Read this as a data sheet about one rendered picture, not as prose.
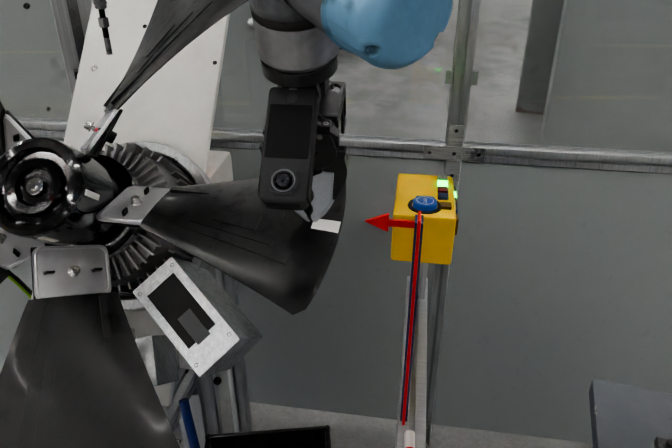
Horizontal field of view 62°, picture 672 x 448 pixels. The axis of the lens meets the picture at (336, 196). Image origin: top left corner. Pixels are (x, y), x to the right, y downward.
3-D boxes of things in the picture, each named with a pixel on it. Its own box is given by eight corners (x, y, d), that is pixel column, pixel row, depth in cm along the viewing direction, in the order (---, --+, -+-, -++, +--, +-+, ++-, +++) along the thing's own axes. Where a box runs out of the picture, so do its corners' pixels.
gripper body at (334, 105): (349, 126, 63) (347, 28, 55) (339, 178, 57) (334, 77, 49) (283, 122, 64) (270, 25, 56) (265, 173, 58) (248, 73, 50)
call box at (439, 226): (395, 220, 109) (398, 171, 104) (448, 224, 107) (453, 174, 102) (390, 268, 95) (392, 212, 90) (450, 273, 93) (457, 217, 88)
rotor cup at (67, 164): (31, 254, 77) (-42, 241, 64) (55, 153, 80) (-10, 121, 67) (131, 266, 75) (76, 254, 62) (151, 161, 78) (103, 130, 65)
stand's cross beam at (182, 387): (181, 380, 129) (179, 367, 127) (198, 382, 129) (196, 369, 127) (145, 450, 113) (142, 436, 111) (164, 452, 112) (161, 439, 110)
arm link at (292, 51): (331, 33, 46) (234, 29, 47) (333, 81, 49) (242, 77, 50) (343, -9, 51) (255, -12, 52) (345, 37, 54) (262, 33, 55)
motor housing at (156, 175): (63, 291, 91) (8, 285, 78) (90, 155, 96) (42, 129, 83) (199, 304, 88) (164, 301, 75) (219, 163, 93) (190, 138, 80)
